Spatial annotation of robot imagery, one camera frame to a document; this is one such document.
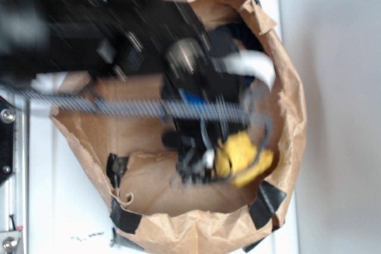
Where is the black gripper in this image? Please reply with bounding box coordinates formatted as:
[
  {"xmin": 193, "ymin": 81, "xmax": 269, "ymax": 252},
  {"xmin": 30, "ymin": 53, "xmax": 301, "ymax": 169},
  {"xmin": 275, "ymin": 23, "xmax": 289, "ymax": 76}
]
[{"xmin": 161, "ymin": 36, "xmax": 253, "ymax": 189}]

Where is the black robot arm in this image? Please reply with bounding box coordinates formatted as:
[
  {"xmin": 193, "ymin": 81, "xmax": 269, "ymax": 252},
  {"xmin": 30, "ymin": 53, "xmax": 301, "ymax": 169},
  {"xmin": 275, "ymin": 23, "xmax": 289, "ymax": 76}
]
[{"xmin": 1, "ymin": 0, "xmax": 253, "ymax": 184}]

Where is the grey braided cable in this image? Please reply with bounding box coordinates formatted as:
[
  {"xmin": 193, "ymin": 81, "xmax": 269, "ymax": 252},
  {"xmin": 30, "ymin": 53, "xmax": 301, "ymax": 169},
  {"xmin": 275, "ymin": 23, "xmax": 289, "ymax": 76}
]
[{"xmin": 0, "ymin": 84, "xmax": 254, "ymax": 124}]

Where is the dark blue rope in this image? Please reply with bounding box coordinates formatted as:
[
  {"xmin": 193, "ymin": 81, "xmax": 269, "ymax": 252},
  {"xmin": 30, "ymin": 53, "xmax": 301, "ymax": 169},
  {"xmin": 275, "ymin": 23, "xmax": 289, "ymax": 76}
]
[{"xmin": 208, "ymin": 23, "xmax": 265, "ymax": 53}]

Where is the yellow cloth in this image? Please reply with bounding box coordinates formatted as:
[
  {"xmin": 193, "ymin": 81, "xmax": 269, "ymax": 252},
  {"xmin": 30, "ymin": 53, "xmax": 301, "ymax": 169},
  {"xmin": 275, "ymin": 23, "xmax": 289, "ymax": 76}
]
[{"xmin": 212, "ymin": 131, "xmax": 274, "ymax": 188}]

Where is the black metal bracket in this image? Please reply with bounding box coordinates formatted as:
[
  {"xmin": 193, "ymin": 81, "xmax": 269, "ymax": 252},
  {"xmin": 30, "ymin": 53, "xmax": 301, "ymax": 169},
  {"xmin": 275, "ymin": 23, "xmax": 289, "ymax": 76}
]
[{"xmin": 0, "ymin": 96, "xmax": 16, "ymax": 186}]

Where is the brown paper bag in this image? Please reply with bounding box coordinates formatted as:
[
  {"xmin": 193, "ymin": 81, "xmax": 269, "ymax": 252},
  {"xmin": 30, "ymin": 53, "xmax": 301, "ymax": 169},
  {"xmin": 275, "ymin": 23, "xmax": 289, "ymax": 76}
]
[{"xmin": 51, "ymin": 0, "xmax": 307, "ymax": 253}]

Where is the aluminium frame rail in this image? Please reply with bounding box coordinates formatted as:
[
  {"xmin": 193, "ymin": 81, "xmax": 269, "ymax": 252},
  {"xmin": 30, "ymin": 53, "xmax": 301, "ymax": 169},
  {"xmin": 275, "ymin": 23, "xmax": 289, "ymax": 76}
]
[{"xmin": 1, "ymin": 88, "xmax": 30, "ymax": 253}]

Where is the white flat ribbon cable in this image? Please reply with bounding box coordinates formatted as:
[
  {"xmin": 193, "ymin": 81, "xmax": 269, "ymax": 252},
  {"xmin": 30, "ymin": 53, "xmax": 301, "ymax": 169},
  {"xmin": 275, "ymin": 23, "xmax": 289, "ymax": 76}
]
[{"xmin": 223, "ymin": 50, "xmax": 276, "ymax": 90}]

